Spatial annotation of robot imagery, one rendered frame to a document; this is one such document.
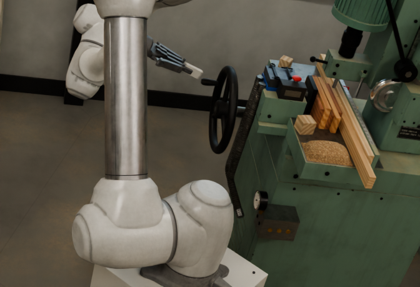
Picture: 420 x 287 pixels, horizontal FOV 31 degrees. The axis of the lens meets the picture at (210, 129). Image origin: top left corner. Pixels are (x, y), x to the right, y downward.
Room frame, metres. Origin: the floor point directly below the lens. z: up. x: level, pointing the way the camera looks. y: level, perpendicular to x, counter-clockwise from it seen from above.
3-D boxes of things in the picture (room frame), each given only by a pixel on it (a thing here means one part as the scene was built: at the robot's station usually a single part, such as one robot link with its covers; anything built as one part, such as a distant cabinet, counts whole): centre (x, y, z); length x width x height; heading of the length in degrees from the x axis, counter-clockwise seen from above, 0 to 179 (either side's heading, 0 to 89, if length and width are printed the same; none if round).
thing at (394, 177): (2.21, -0.47, 0.76); 0.57 x 0.45 x 0.09; 105
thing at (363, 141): (2.12, -0.39, 0.92); 0.60 x 0.02 x 0.05; 15
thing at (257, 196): (1.87, -0.21, 0.65); 0.06 x 0.04 x 0.08; 15
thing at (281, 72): (2.06, -0.18, 0.99); 0.13 x 0.11 x 0.06; 15
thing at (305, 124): (1.95, -0.27, 0.92); 0.05 x 0.05 x 0.04; 28
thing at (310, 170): (2.08, -0.27, 0.87); 0.61 x 0.30 x 0.06; 15
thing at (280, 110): (2.06, -0.18, 0.91); 0.15 x 0.14 x 0.09; 15
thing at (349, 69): (2.18, -0.37, 1.03); 0.14 x 0.07 x 0.09; 105
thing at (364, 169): (2.00, -0.40, 0.92); 0.54 x 0.02 x 0.04; 15
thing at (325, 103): (2.07, -0.30, 0.94); 0.19 x 0.02 x 0.07; 15
